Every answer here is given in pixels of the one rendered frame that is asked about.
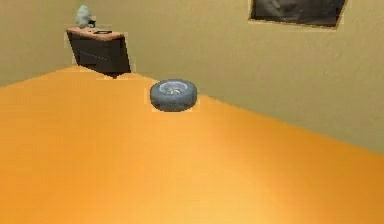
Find grey round floor cushion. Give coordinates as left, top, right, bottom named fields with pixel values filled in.
left=149, top=78, right=198, bottom=113

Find dark brown chest of drawers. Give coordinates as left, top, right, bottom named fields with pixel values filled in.
left=65, top=27, right=132, bottom=78

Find pale grey statue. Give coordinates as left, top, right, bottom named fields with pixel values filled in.
left=75, top=4, right=97, bottom=30

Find dark framed wall picture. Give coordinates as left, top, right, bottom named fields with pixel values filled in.
left=248, top=0, right=348, bottom=30

